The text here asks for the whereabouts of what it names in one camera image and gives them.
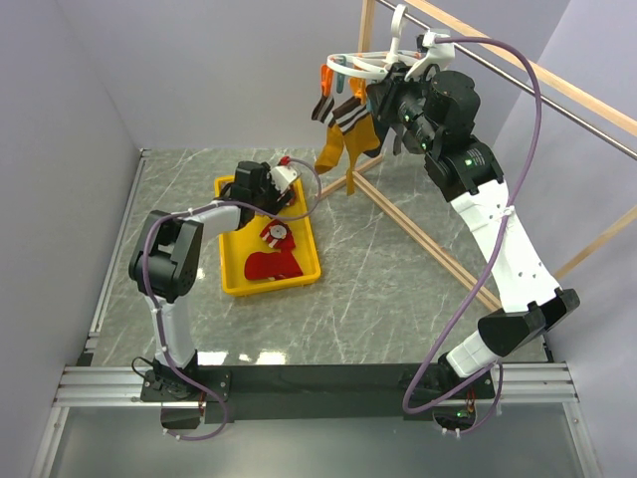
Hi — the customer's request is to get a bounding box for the red white patterned sock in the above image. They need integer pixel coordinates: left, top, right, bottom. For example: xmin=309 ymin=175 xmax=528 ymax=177
xmin=260 ymin=220 xmax=296 ymax=250

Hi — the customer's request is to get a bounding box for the yellow plastic tray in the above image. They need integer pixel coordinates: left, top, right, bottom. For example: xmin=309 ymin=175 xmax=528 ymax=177
xmin=213 ymin=171 xmax=322 ymax=299

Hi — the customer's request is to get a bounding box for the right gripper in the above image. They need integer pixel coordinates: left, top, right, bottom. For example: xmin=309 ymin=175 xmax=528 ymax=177
xmin=366 ymin=62 xmax=440 ymax=154

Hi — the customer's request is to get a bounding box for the navy blue hanging sock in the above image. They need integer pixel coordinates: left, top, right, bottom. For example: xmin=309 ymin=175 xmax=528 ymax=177
xmin=369 ymin=119 xmax=402 ymax=157

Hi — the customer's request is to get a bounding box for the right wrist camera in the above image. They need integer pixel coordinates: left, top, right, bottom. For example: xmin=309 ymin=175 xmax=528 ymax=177
xmin=405 ymin=29 xmax=455 ymax=81

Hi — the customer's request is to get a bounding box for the aluminium rail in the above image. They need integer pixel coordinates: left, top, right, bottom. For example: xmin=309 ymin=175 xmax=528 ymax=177
xmin=30 ymin=148 xmax=148 ymax=478

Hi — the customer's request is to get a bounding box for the wooden rack frame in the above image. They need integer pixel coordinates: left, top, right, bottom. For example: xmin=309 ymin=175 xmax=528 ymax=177
xmin=326 ymin=1 xmax=636 ymax=289

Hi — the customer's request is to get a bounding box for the white round clip hanger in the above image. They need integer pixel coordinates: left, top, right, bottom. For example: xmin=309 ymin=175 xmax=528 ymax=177
xmin=320 ymin=4 xmax=423 ymax=98

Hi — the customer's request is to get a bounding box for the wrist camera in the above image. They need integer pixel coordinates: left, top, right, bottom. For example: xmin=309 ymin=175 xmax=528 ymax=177
xmin=270 ymin=156 xmax=301 ymax=194
xmin=405 ymin=29 xmax=455 ymax=81

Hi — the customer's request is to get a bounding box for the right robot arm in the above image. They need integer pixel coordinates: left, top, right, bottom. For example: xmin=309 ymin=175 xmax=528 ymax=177
xmin=367 ymin=63 xmax=580 ymax=397

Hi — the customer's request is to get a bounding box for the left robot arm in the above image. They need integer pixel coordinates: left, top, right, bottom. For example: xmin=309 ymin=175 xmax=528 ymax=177
xmin=128 ymin=157 xmax=300 ymax=400

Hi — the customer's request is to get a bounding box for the black base bar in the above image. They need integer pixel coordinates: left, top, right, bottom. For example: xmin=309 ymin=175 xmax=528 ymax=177
xmin=140 ymin=363 xmax=503 ymax=430

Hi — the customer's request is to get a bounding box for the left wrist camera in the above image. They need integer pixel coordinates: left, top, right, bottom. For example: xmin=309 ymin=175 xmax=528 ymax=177
xmin=270 ymin=156 xmax=301 ymax=194

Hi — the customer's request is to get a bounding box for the mustard yellow sock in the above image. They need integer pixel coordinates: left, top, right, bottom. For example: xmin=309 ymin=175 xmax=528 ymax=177
xmin=311 ymin=95 xmax=344 ymax=174
xmin=333 ymin=97 xmax=380 ymax=195

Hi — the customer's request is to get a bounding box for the metal hanging rod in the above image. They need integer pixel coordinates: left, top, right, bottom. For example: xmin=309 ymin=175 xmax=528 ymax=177
xmin=380 ymin=0 xmax=637 ymax=160

